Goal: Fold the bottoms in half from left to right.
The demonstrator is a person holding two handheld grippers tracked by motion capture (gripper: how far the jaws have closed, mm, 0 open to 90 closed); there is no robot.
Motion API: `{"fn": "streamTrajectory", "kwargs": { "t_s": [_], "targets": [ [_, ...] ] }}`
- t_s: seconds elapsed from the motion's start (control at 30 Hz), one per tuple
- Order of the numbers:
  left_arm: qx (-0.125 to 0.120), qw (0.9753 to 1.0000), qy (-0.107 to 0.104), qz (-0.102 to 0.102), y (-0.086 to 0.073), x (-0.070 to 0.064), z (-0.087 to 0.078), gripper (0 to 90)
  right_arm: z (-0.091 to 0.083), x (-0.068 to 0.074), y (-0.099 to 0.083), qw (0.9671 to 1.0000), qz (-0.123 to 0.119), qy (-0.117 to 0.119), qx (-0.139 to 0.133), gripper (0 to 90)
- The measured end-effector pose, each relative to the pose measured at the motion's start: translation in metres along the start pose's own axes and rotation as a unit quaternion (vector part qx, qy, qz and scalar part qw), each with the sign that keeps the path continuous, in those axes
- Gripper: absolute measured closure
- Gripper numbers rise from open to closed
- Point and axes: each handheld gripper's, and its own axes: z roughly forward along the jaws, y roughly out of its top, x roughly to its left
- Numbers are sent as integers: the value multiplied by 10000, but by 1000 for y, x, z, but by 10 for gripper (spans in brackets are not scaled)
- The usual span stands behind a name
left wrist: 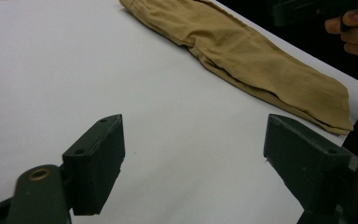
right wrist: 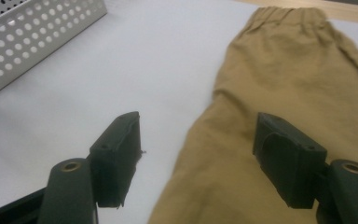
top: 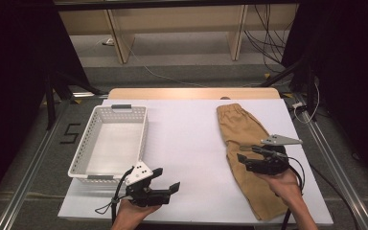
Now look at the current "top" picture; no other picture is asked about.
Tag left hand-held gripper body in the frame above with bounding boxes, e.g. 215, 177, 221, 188
125, 161, 172, 208

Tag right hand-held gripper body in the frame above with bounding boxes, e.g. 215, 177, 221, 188
246, 133, 304, 176

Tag tan pants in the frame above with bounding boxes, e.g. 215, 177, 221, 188
216, 103, 289, 222

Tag white perforated plastic basket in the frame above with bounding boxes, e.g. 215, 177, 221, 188
67, 103, 150, 186

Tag person's right hand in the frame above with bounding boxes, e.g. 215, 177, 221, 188
258, 168, 303, 209

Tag person's left hand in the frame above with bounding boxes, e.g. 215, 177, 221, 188
116, 199, 163, 228

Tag light wooden table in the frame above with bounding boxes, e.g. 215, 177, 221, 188
107, 87, 282, 101

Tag black metal stand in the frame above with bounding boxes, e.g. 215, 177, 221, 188
42, 68, 109, 131
260, 57, 319, 123

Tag black curtain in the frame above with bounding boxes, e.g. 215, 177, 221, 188
0, 0, 92, 219
281, 0, 368, 193

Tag beige wooden desk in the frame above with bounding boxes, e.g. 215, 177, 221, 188
53, 2, 301, 65

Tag left hand-held gripper black cable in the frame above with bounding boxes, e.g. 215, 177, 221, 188
94, 166, 135, 225

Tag hand-held gripper black cable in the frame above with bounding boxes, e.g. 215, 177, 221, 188
281, 155, 307, 230
94, 166, 135, 225

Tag metal floor rail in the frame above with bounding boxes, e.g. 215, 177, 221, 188
0, 101, 70, 230
295, 94, 368, 230

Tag right hand-held gripper black cable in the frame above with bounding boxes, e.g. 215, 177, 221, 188
281, 155, 307, 230

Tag black floor cable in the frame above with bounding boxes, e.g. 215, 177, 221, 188
309, 163, 360, 230

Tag looped white cable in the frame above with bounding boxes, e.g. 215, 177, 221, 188
291, 78, 321, 126

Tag thin white floor cable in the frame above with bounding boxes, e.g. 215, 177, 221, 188
121, 34, 212, 89

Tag bundle of black cables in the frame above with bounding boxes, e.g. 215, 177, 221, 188
242, 3, 296, 74

